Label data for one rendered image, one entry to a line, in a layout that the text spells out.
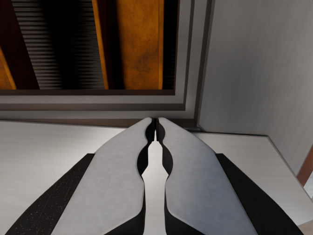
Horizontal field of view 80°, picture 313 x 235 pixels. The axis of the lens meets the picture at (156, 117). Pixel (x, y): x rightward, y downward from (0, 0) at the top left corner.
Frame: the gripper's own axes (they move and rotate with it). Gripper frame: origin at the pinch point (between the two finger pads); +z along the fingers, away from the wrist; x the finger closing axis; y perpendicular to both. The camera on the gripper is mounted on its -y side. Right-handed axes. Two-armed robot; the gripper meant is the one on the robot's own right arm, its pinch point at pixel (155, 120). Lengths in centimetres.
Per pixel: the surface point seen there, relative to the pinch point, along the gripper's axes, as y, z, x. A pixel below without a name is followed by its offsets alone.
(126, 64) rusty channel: 0.9, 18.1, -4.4
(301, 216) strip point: 11.4, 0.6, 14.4
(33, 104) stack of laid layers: 0.4, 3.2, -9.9
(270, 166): 4.7, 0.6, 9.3
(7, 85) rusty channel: 4.2, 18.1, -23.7
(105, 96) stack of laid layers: -0.2, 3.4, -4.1
